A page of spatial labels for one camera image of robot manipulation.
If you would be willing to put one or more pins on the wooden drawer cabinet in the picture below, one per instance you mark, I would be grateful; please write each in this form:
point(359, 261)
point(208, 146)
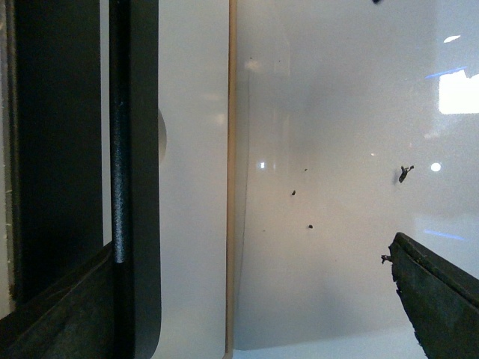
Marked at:
point(231, 176)

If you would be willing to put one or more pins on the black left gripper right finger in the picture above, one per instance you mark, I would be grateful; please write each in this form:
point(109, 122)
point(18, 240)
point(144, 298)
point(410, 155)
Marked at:
point(439, 299)

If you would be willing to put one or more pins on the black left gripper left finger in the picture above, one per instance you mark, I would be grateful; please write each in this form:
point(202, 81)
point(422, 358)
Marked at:
point(73, 318)

